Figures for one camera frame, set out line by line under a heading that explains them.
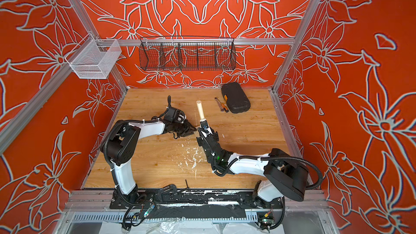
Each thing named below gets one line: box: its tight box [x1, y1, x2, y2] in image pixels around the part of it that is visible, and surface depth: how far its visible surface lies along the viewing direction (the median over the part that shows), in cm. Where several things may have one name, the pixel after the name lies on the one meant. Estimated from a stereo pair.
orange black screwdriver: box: [217, 96, 230, 113], surface depth 108 cm
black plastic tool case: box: [221, 82, 251, 114], surface depth 109 cm
